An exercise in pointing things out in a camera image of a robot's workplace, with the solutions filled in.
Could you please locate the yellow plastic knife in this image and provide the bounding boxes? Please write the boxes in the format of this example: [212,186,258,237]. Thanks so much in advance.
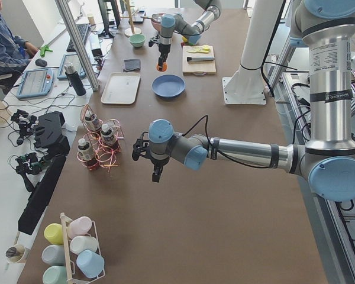
[187,49,210,54]

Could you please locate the aluminium frame post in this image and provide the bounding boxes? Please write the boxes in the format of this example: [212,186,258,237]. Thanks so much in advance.
[55,0,99,91]

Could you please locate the blue plate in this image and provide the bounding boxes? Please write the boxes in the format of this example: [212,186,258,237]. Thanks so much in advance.
[151,75,186,98]

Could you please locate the black keyboard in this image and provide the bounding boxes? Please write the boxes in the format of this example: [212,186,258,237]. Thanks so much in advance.
[66,23,91,53]

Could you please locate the tea bottle front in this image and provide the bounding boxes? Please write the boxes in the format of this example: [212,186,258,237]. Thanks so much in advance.
[78,138,99,170]

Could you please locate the lemon slice lower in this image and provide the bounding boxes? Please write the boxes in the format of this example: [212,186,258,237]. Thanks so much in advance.
[190,46,202,53]

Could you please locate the teach pendant left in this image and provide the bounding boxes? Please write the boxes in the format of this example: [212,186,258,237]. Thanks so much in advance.
[16,68,54,99]

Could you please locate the mint green cup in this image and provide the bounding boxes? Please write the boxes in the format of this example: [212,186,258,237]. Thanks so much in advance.
[42,266,67,284]

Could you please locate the pink bowl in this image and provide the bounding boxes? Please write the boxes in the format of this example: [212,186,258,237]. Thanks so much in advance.
[151,12,164,33]

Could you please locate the grey folded cloth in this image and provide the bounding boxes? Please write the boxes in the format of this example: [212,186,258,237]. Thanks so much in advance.
[123,59,141,72]

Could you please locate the teach pendant right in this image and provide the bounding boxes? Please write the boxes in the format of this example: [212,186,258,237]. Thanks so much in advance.
[57,53,87,80]

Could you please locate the black water bottle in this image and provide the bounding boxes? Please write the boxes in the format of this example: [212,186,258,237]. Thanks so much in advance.
[64,62,86,96]

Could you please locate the cup rack wooden handle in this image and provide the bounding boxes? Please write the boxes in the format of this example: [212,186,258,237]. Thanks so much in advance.
[60,212,106,283]

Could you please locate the orange mandarin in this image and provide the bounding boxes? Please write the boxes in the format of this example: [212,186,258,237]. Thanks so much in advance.
[156,62,167,72]

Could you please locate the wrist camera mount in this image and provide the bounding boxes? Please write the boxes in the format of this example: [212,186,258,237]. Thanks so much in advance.
[132,131,151,162]
[148,34,160,47]

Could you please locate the wooden stand with base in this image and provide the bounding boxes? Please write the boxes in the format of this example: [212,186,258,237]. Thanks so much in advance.
[122,0,142,37]

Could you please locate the blue cup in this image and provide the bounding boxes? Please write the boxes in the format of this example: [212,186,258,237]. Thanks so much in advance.
[76,250,105,278]

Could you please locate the yellow cup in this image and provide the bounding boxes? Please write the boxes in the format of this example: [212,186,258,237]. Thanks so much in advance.
[44,223,63,245]

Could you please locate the copper wire bottle rack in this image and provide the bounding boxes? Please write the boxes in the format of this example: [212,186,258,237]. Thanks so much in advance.
[76,104,124,172]

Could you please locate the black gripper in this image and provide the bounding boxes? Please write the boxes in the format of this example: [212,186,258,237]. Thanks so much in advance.
[151,159,169,182]
[158,44,171,65]

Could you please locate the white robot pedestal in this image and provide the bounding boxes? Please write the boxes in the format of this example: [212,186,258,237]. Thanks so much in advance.
[222,0,285,105]

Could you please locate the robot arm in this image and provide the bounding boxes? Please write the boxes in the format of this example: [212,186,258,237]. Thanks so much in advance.
[156,0,222,72]
[146,1,355,202]

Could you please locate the cream rabbit tray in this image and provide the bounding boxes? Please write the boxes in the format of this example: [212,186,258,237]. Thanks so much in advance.
[101,72,140,105]

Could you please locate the seated person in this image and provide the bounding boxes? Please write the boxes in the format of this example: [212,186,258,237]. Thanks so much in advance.
[0,1,38,86]

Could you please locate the steel muddler black tip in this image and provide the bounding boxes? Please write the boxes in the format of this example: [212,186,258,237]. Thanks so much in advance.
[186,57,215,62]

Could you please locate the teach pendant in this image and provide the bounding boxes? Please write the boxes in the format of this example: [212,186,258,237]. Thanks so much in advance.
[57,53,87,80]
[16,68,54,99]

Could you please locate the pink cup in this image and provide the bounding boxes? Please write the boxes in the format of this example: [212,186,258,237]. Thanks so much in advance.
[67,216,92,238]

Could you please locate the green bowl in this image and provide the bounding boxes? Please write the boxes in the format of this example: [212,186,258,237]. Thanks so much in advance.
[129,34,146,48]

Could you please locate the tea bottle back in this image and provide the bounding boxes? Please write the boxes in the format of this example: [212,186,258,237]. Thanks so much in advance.
[84,112,102,133]

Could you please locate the tea bottle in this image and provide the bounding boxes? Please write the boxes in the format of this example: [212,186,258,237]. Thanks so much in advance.
[78,138,99,170]
[84,112,102,133]
[101,124,120,151]

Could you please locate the tea bottle middle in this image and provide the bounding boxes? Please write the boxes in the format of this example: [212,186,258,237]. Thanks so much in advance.
[101,124,120,151]

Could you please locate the black computer mouse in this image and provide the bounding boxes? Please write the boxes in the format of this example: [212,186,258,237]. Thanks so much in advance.
[35,59,47,67]

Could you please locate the grey cup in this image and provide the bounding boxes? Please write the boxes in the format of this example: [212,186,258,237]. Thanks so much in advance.
[41,244,65,266]

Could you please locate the white cup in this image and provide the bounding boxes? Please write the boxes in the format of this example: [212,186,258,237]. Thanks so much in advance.
[70,235,99,255]

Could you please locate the bamboo cutting board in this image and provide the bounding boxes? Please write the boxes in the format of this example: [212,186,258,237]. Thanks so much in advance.
[182,45,217,75]

